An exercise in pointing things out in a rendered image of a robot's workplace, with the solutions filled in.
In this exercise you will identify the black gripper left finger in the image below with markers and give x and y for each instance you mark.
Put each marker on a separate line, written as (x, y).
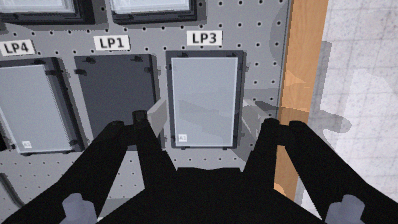
(80, 194)

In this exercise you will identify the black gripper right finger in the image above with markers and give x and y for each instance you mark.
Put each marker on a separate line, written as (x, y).
(338, 193)

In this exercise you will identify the grey flat base plate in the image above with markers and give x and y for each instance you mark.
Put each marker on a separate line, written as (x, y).
(258, 27)

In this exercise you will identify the white button panel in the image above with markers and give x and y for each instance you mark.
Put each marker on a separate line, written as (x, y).
(109, 206)

